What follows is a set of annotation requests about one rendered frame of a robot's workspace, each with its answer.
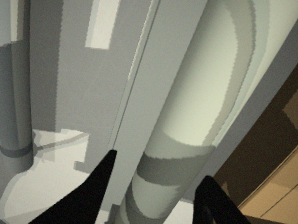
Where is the white long tube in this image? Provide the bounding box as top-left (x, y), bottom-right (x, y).
top-left (0, 0), bottom-right (34, 173)

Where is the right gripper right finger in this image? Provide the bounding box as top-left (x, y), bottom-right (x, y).
top-left (192, 175), bottom-right (251, 224)

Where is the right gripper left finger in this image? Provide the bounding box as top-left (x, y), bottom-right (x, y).
top-left (28, 149), bottom-right (117, 224)

